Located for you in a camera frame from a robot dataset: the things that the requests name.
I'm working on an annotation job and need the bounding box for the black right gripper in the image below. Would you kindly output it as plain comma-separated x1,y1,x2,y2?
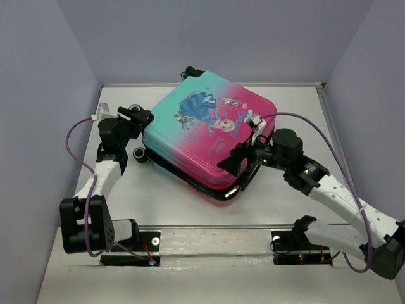
216,130,289,177

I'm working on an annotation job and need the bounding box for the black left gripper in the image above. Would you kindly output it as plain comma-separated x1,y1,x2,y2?
116,107,151,149

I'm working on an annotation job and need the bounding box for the pink teal kids suitcase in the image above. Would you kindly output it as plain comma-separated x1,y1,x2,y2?
133,66,277,207

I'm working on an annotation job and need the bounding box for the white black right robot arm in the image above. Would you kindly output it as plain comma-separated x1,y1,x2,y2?
218,129,404,280

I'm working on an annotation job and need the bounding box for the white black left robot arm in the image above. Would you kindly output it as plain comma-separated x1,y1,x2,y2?
59,104,153,257

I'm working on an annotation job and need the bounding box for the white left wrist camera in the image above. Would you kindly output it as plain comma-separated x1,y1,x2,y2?
96,103,113,120

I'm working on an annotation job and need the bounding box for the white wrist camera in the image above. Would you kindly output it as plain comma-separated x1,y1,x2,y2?
96,103,113,120
246,113,266,144

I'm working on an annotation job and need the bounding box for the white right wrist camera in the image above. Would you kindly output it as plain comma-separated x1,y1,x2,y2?
246,113,266,144

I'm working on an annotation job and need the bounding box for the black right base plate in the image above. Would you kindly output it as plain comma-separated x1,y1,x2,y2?
269,230,332,266

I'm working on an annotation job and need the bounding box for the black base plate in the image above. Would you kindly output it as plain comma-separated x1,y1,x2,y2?
99,230,161,267
269,230,332,266

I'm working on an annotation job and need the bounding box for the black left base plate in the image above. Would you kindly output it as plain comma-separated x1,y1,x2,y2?
99,230,161,267

